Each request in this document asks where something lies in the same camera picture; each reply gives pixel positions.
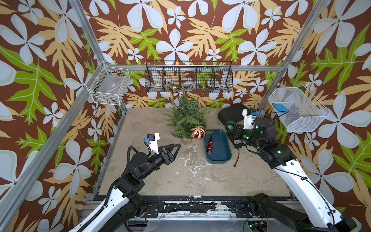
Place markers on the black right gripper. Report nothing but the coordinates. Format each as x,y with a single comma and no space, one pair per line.
240,128

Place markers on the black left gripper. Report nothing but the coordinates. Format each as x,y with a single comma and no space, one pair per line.
163,152

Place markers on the red gold striped ball ornament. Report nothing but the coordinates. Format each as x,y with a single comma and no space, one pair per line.
198,133

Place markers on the small green christmas tree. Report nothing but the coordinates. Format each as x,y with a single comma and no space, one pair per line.
185,116

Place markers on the green glitter ball ornament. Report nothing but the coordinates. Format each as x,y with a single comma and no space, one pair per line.
230,125

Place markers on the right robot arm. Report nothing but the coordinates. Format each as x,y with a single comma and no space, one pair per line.
319,215

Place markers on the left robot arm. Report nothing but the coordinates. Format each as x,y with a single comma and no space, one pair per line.
123,201

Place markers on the round wooden tree base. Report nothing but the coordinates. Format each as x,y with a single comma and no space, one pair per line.
186,141

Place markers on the black power adapter with label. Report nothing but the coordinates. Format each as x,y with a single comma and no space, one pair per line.
235,137

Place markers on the teal plastic bin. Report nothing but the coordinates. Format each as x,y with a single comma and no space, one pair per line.
221,152

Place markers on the red ornament in bin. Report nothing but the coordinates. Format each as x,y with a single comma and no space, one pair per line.
209,146

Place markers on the blue object in basket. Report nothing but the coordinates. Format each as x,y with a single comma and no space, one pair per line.
279,108

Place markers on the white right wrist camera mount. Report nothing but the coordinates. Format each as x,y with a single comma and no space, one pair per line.
249,118

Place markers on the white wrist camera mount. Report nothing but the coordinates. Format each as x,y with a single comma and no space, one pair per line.
249,118
151,143

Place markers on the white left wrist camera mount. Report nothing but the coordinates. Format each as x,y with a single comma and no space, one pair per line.
151,143

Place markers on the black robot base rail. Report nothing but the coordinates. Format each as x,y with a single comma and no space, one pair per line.
157,204

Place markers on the white wire basket right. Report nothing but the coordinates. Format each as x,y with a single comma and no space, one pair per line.
306,111

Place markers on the white wire basket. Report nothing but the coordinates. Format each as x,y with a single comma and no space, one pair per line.
306,111
108,84

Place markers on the black wire basket shelf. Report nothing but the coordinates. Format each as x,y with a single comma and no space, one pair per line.
189,76

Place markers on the white wire basket left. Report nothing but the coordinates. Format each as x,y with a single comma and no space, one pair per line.
108,84

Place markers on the aluminium frame post right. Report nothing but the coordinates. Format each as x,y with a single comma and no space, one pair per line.
304,32

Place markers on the aluminium frame post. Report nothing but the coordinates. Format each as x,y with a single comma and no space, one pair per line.
304,32
91,38

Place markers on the aluminium frame post left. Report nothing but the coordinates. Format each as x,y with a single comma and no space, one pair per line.
91,38

